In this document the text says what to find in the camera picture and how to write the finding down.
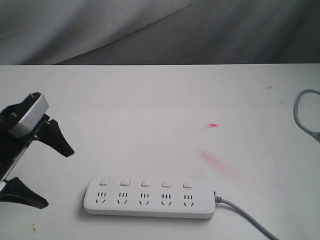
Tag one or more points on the grey backdrop cloth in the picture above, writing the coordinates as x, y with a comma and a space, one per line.
159, 32

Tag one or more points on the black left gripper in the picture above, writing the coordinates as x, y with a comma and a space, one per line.
12, 148

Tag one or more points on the white five-outlet power strip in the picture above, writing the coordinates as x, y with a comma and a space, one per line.
150, 197

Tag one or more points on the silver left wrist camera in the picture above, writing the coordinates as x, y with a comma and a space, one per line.
31, 117

